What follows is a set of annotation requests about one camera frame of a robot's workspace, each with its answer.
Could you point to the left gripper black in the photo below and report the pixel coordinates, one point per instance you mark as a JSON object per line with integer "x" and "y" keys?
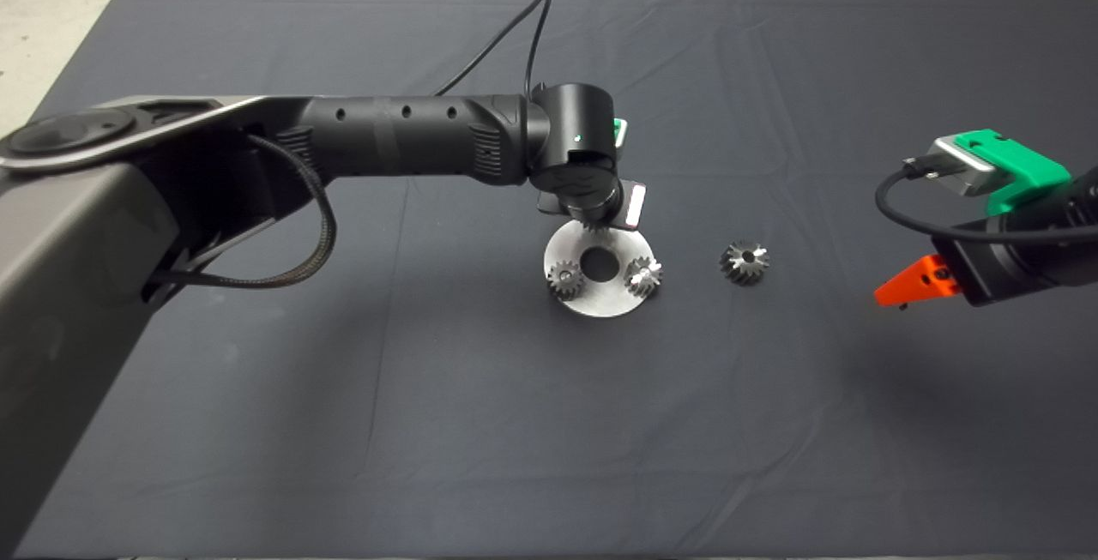
{"x": 635, "y": 207}

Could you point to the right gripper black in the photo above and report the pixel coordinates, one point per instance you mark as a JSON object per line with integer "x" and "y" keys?
{"x": 1012, "y": 264}

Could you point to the small steel gear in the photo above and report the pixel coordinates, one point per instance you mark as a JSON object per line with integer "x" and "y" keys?
{"x": 562, "y": 281}
{"x": 642, "y": 279}
{"x": 594, "y": 226}

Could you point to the large steel bevel gear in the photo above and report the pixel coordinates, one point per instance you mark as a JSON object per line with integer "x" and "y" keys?
{"x": 745, "y": 270}

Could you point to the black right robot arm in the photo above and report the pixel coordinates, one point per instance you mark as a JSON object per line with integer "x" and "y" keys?
{"x": 1082, "y": 217}

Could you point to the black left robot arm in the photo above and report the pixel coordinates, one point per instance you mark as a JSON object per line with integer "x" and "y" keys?
{"x": 386, "y": 135}

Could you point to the small steel gear on pin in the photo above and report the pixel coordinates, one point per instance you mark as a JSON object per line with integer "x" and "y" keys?
{"x": 642, "y": 279}
{"x": 562, "y": 281}

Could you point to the round metal plate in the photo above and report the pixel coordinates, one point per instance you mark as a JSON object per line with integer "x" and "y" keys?
{"x": 600, "y": 298}

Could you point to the dark grey table cloth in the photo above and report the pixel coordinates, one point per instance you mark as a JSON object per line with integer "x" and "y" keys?
{"x": 600, "y": 414}

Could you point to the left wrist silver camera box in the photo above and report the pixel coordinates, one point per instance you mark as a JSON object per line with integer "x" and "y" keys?
{"x": 627, "y": 131}

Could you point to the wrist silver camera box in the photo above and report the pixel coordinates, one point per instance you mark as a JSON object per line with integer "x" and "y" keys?
{"x": 627, "y": 131}
{"x": 956, "y": 165}

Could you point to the left wrist green camera mount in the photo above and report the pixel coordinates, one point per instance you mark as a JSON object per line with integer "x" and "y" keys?
{"x": 617, "y": 131}

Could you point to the wrist green camera mount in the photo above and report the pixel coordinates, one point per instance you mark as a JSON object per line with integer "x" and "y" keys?
{"x": 1021, "y": 170}
{"x": 617, "y": 131}

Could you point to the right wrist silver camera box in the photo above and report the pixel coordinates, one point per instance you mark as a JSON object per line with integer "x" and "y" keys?
{"x": 956, "y": 165}

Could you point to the right wrist green camera mount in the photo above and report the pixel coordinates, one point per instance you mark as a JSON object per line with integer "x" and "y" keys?
{"x": 1021, "y": 170}

